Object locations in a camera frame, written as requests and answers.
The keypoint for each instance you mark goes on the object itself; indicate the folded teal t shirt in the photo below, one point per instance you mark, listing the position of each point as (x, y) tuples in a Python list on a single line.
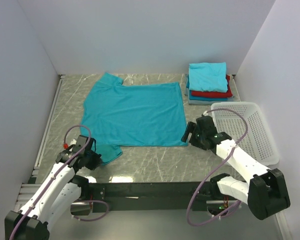
[(198, 98)]

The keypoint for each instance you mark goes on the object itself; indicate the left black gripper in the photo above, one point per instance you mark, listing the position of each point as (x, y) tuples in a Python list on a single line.
[(94, 157)]

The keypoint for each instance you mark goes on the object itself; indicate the folded light blue t shirt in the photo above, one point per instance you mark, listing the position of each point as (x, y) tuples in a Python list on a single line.
[(208, 77)]

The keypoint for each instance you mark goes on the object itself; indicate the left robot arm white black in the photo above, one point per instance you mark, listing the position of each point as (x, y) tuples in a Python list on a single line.
[(62, 187)]

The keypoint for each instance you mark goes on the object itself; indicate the folded red t shirt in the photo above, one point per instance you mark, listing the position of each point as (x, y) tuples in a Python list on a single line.
[(215, 94)]

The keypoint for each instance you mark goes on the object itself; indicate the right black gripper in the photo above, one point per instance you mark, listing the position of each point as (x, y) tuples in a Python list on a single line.
[(192, 135)]

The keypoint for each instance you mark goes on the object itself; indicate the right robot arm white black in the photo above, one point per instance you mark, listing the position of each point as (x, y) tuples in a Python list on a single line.
[(264, 190)]

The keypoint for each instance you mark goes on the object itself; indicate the teal t shirt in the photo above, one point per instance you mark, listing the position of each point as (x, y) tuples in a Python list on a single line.
[(118, 116), (198, 98)]

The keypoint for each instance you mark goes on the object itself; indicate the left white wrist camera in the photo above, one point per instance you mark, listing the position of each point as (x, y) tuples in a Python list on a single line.
[(72, 142)]

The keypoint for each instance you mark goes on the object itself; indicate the folded grey blue t shirt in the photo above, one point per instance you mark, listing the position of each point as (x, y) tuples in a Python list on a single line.
[(197, 102)]

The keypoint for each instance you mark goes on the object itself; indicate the black base crossbar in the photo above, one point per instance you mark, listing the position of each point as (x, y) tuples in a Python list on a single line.
[(134, 196)]

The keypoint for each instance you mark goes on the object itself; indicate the aluminium frame rail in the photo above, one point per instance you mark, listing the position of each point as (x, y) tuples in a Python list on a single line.
[(32, 173)]

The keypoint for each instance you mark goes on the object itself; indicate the white plastic laundry basket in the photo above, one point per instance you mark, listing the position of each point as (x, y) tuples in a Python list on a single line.
[(234, 118)]

